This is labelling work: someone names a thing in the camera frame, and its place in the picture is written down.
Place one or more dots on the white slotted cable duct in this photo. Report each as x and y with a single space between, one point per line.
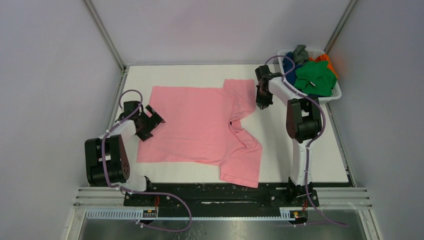
166 213

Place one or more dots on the white plastic laundry basket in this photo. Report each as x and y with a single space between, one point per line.
313 53

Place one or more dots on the grey t shirt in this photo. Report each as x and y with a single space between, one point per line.
300 55

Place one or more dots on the blue t shirt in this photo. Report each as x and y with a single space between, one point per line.
289 68

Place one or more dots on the green t shirt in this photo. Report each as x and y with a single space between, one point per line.
315 78

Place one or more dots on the orange t shirt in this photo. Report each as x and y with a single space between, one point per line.
324 57

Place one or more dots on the pink t shirt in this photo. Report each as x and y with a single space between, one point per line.
203 125

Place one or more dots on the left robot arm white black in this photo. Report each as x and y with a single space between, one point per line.
106 159

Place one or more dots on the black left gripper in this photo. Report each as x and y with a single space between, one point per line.
148 122

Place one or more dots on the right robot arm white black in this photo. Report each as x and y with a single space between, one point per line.
304 123

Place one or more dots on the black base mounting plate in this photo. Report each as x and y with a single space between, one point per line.
215 200

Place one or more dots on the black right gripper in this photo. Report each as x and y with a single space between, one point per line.
263 94

